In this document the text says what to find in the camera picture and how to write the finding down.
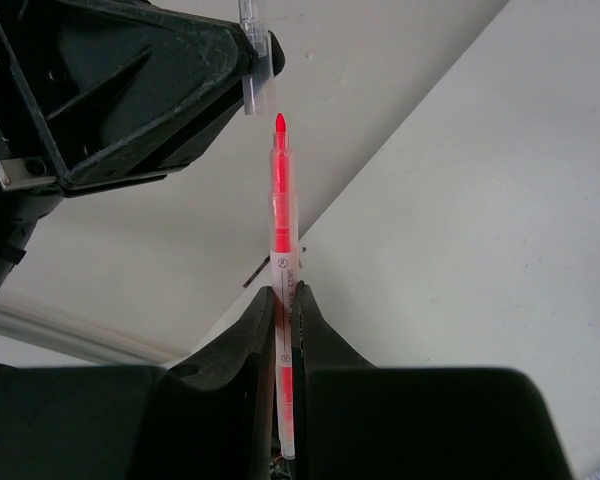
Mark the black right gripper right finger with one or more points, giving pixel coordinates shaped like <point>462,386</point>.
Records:
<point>354,420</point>

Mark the red translucent pen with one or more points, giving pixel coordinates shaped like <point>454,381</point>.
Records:
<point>284,264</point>

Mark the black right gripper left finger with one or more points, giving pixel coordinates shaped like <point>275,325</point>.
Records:
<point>209,417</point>

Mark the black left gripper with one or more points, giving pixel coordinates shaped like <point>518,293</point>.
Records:
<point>98,94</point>

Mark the clear pen cap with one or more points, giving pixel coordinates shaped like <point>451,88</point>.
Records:
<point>258,86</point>

